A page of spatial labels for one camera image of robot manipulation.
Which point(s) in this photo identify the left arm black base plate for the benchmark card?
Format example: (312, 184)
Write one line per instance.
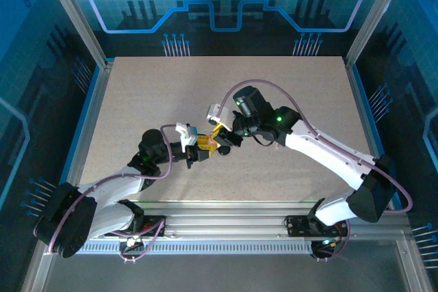
(154, 228)

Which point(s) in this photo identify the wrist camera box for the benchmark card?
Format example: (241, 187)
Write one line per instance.
(216, 112)
(186, 133)

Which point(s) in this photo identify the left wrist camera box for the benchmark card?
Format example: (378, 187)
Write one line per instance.
(186, 133)

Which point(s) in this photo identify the small LED circuit board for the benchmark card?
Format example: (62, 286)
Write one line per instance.
(326, 243)
(131, 241)

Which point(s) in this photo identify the aluminium frame post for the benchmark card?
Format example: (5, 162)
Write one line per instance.
(370, 15)
(76, 15)

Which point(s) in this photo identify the aluminium table side rail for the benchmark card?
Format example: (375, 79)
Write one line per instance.
(89, 117)
(362, 100)

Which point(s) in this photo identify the aluminium mounting rail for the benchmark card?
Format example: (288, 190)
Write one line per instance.
(222, 218)

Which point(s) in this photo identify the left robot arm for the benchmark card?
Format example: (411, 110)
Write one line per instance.
(109, 196)

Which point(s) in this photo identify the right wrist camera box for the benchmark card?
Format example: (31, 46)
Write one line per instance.
(216, 112)

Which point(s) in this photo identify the black earbud charging case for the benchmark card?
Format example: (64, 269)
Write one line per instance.
(226, 151)

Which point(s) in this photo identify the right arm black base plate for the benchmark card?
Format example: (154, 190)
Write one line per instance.
(297, 227)

